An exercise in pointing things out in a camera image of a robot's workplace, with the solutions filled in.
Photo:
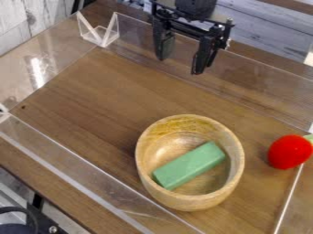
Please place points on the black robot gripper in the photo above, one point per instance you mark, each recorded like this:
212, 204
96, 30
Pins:
192, 17

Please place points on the green rectangular block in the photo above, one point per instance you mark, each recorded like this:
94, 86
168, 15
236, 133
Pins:
189, 166

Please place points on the brown wooden bowl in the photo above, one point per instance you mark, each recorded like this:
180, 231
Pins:
170, 138

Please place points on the red strawberry toy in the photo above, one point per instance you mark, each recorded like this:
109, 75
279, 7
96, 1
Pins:
290, 151

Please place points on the black metal table leg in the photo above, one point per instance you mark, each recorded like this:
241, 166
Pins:
38, 202

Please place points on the clear acrylic corner bracket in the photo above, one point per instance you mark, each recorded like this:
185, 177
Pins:
100, 35

